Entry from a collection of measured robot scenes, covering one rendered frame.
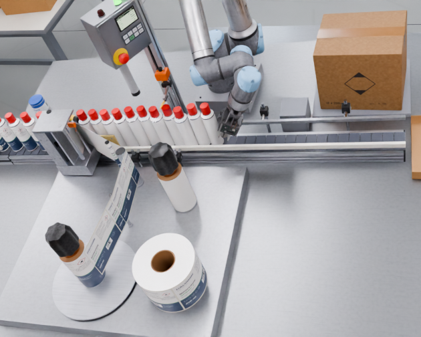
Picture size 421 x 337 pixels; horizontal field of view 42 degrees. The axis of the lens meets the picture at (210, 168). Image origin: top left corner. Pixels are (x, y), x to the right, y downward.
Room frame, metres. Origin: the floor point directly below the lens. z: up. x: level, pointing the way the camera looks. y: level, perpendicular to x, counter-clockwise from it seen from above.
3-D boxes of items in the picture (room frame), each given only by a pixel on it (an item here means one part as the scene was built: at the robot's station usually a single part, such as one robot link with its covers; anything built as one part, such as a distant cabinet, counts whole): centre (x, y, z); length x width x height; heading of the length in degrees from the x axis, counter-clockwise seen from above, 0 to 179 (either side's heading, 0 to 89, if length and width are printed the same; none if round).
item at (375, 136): (1.55, 0.06, 0.86); 1.65 x 0.08 x 0.04; 61
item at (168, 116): (1.56, 0.07, 0.98); 0.05 x 0.05 x 0.20
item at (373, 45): (1.49, -0.68, 0.99); 0.30 x 0.24 x 0.27; 56
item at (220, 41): (1.80, -0.20, 1.06); 0.13 x 0.12 x 0.14; 76
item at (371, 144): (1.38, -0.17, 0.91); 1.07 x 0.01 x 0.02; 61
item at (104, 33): (1.68, 0.11, 1.38); 0.17 x 0.10 x 0.19; 116
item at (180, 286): (0.97, 0.24, 0.95); 0.20 x 0.20 x 0.14
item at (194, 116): (1.52, -0.02, 0.98); 0.05 x 0.05 x 0.20
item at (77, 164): (1.68, 0.48, 1.01); 0.14 x 0.13 x 0.26; 61
